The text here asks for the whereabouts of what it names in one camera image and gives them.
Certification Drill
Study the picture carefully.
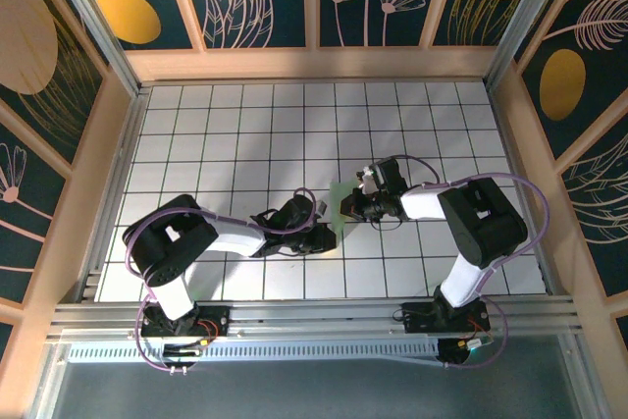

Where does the light green cloth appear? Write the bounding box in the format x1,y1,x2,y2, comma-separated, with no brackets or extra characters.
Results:
328,182,362,233

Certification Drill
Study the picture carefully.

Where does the long aluminium base rail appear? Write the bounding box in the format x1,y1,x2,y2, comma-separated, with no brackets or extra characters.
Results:
46,294,585,341

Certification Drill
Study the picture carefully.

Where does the white slotted cable duct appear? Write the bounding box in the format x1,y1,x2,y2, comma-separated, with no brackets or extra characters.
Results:
66,340,443,364

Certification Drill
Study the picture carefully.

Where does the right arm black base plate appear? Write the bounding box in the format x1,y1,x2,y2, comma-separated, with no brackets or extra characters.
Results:
400,300,492,335

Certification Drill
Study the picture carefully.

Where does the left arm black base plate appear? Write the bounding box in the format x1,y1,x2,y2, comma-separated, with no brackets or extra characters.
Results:
140,304,232,340

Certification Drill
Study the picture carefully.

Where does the aluminium side rail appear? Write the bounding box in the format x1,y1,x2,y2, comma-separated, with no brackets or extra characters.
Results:
488,84,560,293
78,87,151,303

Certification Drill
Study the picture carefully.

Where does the aluminium corner post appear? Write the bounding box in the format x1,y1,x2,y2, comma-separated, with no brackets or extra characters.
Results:
41,0,146,96
484,0,574,90

